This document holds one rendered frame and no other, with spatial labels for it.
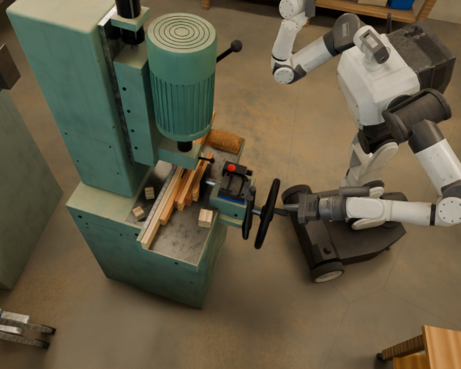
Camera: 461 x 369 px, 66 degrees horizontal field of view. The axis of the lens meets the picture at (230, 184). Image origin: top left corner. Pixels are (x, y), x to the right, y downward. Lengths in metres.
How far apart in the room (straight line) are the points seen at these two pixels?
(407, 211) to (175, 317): 1.35
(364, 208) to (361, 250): 1.07
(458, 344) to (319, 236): 0.82
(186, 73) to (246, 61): 2.51
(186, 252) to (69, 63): 0.66
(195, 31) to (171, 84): 0.14
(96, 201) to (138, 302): 0.82
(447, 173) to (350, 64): 0.46
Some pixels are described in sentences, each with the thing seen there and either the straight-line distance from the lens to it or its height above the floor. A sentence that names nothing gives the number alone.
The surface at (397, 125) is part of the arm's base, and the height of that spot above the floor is 1.32.
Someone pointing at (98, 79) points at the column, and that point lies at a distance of 1.02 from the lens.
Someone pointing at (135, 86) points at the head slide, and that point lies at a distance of 1.03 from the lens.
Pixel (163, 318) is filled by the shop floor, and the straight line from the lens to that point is 2.09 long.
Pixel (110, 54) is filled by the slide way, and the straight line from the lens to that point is 1.00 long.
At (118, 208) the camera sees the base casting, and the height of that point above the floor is 0.80.
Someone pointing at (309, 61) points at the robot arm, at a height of 1.19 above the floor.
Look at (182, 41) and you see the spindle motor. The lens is 0.92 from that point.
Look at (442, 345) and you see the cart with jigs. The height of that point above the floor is 0.53.
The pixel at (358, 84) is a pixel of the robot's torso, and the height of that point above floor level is 1.30.
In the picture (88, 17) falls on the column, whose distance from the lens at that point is 0.99.
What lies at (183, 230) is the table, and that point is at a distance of 1.26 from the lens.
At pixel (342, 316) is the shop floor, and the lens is 2.24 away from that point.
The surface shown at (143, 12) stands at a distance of 0.99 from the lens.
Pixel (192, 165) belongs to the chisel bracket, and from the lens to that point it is 1.24.
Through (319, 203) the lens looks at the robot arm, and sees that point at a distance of 1.25.
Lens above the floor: 2.02
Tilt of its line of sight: 55 degrees down
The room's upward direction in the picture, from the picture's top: 9 degrees clockwise
